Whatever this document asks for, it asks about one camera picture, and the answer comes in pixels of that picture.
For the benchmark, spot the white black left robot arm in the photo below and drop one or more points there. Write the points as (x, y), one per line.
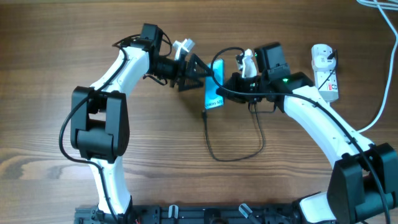
(99, 118)

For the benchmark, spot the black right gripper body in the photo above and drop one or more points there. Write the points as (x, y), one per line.
(252, 85)

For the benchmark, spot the white USB charger plug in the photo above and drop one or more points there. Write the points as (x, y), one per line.
(321, 63)

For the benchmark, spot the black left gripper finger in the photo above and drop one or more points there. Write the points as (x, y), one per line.
(185, 84)
(196, 68)

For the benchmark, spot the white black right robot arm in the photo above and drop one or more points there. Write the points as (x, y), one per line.
(363, 182)

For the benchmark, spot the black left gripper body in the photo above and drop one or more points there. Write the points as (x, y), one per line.
(180, 73)

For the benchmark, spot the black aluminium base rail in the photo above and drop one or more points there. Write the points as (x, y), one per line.
(155, 214)

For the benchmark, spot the white power strip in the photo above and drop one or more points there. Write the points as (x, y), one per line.
(326, 81)

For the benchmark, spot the blue screen smartphone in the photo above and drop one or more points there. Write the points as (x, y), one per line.
(212, 99)

